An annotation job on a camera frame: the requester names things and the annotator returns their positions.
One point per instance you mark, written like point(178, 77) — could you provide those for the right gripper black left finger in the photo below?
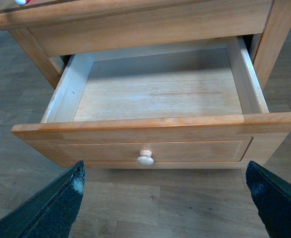
point(51, 212)

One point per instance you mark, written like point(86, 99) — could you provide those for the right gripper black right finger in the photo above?
point(272, 197)

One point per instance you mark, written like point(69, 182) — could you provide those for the wooden drawer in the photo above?
point(188, 105)

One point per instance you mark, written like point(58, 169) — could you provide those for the pink highlighter marker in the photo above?
point(21, 2)

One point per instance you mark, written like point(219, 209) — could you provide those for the wooden nightstand frame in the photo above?
point(49, 29)

